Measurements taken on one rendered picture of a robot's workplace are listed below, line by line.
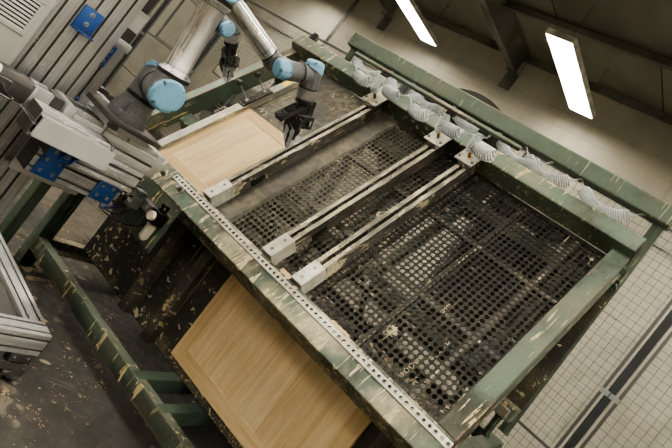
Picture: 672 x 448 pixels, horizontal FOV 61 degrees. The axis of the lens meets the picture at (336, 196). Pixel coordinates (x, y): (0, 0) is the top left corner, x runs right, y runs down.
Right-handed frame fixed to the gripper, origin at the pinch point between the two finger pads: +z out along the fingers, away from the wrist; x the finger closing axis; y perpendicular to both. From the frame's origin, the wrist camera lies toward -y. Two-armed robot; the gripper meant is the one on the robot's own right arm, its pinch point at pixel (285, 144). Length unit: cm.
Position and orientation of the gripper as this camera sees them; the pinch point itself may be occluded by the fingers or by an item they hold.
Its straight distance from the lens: 229.8
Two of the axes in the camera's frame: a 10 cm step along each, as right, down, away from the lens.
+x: -6.2, -5.0, 6.0
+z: -3.2, 8.7, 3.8
